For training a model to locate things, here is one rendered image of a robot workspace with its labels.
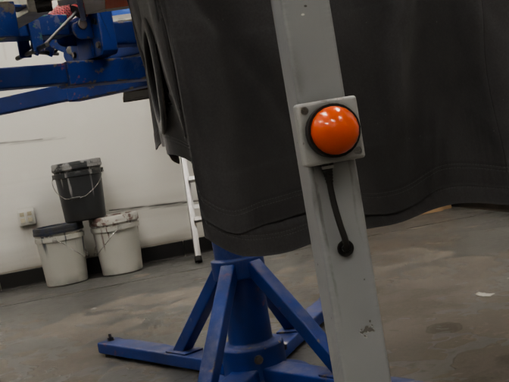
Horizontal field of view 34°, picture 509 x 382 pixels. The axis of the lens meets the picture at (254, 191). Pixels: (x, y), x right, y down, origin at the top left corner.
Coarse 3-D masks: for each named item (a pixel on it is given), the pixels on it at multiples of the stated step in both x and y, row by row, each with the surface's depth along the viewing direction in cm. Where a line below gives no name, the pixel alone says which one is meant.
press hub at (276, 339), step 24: (216, 264) 226; (240, 264) 224; (264, 264) 230; (240, 288) 225; (240, 312) 226; (264, 312) 228; (240, 336) 226; (264, 336) 227; (240, 360) 224; (264, 360) 224; (288, 360) 243
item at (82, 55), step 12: (108, 12) 201; (96, 24) 200; (108, 24) 201; (120, 24) 209; (132, 24) 211; (72, 36) 208; (84, 36) 200; (96, 36) 201; (108, 36) 200; (120, 36) 208; (132, 36) 211; (72, 48) 211; (84, 48) 205; (96, 48) 202; (108, 48) 200; (120, 48) 233; (132, 48) 232; (72, 60) 237
